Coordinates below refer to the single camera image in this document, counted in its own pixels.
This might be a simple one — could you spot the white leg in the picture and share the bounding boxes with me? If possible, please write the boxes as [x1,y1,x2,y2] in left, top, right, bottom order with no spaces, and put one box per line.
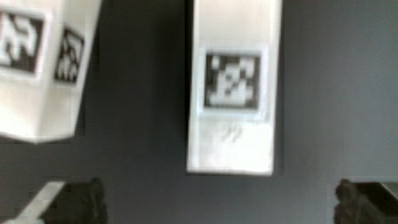
[186,0,282,176]
[0,0,103,143]

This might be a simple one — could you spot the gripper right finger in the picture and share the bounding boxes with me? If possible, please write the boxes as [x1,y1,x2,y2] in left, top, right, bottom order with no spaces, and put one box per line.
[334,179,398,224]

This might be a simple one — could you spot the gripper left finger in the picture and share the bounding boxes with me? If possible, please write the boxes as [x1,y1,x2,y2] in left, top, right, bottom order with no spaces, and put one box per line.
[12,178,108,224]

